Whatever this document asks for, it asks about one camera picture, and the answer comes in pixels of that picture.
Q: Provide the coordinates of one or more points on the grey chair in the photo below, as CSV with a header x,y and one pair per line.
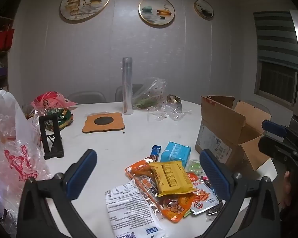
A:
x,y
87,96
118,93

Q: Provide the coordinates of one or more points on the small blue snack bar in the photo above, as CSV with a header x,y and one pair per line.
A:
x,y
155,152

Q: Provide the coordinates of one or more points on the clear plastic film roll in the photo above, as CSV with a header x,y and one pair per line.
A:
x,y
127,84

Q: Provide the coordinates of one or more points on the white printed snack packet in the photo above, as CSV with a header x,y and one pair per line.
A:
x,y
129,208

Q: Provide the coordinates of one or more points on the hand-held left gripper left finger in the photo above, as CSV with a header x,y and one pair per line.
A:
x,y
82,173

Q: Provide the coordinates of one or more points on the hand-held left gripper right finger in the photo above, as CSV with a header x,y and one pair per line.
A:
x,y
213,176

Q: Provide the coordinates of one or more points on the black phone stand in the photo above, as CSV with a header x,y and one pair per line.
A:
x,y
56,151

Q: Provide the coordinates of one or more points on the medium round wall picture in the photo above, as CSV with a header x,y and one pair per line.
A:
x,y
156,11

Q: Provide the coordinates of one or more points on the green snack bag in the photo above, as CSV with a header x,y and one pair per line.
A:
x,y
65,120

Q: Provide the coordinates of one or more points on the window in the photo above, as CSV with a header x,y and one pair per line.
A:
x,y
275,81

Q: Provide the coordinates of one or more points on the green jelly cup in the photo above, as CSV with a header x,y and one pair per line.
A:
x,y
194,165

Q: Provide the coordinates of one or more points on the silver orange cartoon snack packet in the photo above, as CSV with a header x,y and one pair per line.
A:
x,y
203,198

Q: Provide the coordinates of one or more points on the light blue tissue packet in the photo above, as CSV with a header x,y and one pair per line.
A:
x,y
175,151

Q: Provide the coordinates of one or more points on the gold foil wrapper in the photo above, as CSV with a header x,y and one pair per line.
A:
x,y
175,101

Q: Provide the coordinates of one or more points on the clear black sesame candy packet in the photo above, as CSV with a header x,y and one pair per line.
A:
x,y
216,209

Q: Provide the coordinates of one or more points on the large round sailboat picture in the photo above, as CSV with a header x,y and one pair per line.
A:
x,y
84,0

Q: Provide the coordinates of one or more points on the brown cardboard box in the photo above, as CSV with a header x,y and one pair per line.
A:
x,y
221,119

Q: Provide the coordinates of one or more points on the clear dotted plastic bag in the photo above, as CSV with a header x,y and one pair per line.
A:
x,y
149,96

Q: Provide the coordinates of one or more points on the wooden shelf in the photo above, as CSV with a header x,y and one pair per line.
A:
x,y
5,12

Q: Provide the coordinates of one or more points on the yellow snack packet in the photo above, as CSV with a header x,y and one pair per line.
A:
x,y
168,176

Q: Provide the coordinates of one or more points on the red box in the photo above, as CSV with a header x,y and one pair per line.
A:
x,y
2,38

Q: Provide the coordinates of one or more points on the pink plastic bag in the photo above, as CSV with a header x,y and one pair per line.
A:
x,y
49,100

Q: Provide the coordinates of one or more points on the red orange snack packet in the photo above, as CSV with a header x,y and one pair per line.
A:
x,y
192,178

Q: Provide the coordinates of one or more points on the large orange snack packet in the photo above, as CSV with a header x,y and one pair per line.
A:
x,y
175,207

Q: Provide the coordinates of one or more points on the small round wall picture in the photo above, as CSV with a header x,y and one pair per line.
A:
x,y
203,9

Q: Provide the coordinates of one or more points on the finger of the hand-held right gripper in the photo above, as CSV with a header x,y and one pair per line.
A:
x,y
273,147
275,128

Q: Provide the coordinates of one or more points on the crumpled clear plastic wrap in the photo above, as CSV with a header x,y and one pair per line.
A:
x,y
168,115

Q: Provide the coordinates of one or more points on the wooden coaster mat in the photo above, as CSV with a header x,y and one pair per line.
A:
x,y
89,126

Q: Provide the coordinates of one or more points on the striped window blind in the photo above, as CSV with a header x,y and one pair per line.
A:
x,y
275,39

